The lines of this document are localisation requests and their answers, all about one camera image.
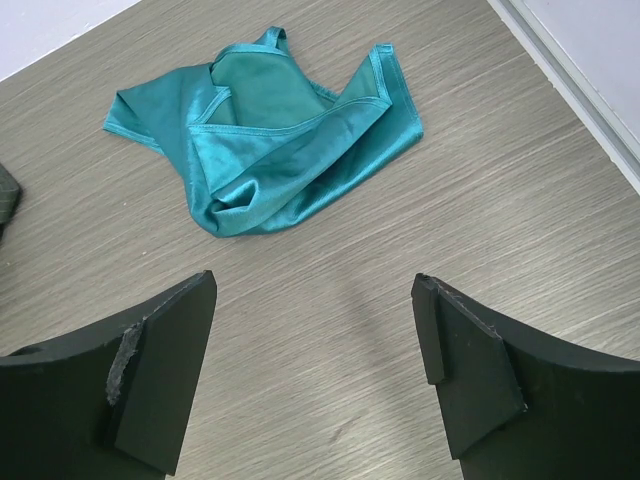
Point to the aluminium frame rail right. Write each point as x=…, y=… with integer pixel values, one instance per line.
x=589, y=51

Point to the teal satin napkin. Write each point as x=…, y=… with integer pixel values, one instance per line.
x=259, y=146

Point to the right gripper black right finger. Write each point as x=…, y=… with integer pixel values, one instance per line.
x=518, y=403

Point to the dark pinstriped shirt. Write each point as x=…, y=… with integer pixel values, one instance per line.
x=10, y=197

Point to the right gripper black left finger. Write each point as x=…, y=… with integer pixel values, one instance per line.
x=110, y=400

